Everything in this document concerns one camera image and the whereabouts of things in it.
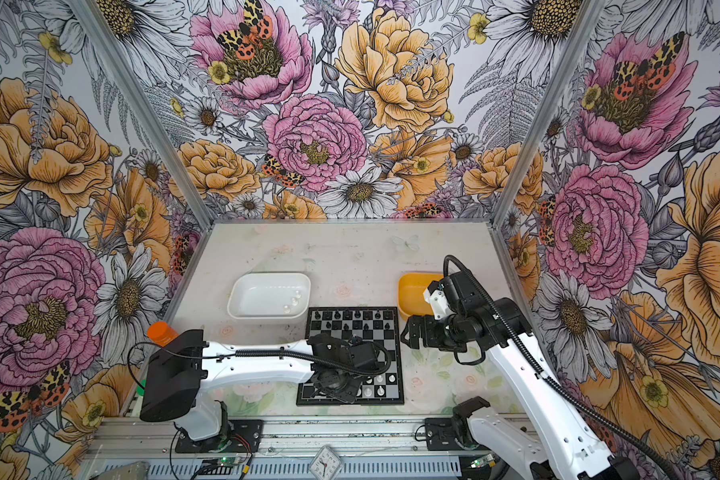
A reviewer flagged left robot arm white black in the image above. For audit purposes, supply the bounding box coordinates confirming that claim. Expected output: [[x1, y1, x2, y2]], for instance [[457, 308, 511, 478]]
[[139, 329, 392, 443]]

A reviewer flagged small white analog clock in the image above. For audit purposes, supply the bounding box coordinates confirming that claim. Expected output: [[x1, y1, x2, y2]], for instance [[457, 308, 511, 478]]
[[309, 445, 343, 480]]

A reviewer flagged white plastic bin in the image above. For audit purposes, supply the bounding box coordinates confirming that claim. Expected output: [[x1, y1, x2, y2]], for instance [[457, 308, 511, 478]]
[[226, 272, 312, 324]]

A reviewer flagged yellow plastic bin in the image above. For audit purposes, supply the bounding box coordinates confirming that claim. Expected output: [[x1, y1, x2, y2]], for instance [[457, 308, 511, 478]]
[[397, 272, 443, 322]]

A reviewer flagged black and white chessboard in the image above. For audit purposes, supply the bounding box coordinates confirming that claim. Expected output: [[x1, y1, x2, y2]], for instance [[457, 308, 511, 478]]
[[296, 307, 405, 407]]

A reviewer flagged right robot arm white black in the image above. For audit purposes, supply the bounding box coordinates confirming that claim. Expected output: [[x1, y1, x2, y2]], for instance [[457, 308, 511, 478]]
[[401, 272, 639, 479]]

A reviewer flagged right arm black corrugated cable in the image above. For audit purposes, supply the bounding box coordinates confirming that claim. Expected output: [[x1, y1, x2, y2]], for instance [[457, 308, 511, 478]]
[[442, 254, 682, 480]]

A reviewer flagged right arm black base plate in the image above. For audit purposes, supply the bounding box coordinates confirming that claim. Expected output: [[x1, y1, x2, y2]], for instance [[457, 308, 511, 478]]
[[424, 416, 475, 451]]

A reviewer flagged aluminium frame rail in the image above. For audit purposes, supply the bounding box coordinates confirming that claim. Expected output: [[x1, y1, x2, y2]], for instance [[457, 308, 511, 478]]
[[83, 413, 601, 460]]

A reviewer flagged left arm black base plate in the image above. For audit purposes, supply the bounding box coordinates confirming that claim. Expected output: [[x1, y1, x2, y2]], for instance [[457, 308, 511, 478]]
[[175, 419, 264, 454]]

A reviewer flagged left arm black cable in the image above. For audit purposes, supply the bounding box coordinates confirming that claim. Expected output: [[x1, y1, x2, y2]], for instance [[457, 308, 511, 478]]
[[125, 338, 392, 391]]

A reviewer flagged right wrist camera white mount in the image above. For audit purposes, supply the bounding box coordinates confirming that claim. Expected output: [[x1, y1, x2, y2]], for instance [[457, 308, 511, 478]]
[[423, 281, 453, 321]]

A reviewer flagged orange capped bottle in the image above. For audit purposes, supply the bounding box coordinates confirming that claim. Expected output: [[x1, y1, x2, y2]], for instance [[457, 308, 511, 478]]
[[147, 321, 178, 347]]

